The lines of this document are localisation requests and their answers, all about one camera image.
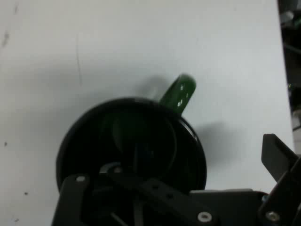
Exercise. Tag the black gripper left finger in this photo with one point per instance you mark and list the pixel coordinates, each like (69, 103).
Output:
(150, 197)

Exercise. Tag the dark green glossy mug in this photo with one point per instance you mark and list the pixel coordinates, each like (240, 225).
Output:
(141, 131)

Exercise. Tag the dark cluttered equipment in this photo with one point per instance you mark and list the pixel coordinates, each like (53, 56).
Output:
(292, 70)

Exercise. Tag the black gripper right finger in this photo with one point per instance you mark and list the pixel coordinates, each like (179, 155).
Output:
(285, 188)

